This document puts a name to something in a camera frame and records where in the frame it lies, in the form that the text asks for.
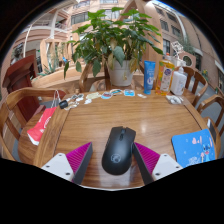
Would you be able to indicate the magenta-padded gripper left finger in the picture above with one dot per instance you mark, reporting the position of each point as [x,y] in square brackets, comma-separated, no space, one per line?
[78,156]

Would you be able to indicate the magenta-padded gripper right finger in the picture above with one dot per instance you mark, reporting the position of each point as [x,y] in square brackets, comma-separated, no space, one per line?
[148,158]

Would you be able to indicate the black computer mouse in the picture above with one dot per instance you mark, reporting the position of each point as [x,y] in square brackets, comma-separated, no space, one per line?
[118,150]

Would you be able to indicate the blue cartoon-print mouse pad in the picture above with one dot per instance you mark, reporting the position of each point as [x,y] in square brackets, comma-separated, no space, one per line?
[193,148]

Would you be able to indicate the red and white bag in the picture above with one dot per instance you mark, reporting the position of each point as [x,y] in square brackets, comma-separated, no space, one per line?
[41,126]

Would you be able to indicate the small black round cap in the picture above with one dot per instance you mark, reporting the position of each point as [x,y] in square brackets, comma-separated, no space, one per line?
[63,104]

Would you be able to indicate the cream sticker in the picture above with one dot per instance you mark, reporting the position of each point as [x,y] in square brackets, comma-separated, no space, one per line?
[93,96]

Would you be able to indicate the small white sticker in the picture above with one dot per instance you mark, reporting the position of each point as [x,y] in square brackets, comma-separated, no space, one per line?
[142,96]

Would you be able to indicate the white crumpled wrapper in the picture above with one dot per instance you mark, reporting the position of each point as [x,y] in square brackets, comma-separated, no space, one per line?
[174,99]

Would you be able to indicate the blue and red sticker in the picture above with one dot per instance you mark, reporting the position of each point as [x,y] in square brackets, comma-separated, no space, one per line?
[106,95]

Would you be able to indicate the light blue sticker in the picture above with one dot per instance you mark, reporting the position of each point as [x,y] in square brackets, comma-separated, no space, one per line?
[129,93]

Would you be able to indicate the wooden planter box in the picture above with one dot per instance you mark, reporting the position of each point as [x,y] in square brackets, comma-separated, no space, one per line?
[56,80]

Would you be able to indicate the blue squeeze tube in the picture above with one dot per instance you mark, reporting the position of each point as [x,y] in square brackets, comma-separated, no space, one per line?
[149,76]

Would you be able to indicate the white pump dispenser bottle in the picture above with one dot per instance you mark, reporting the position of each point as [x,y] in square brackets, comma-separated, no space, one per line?
[178,81]

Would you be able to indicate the yellow liquid soap bottle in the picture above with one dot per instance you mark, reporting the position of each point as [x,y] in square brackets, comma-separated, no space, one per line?
[165,76]

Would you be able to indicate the white geometric sculpture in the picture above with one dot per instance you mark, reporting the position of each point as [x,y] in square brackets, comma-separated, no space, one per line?
[177,48]

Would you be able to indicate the green plant in white pot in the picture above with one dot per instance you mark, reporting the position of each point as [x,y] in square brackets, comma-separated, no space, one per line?
[113,43]

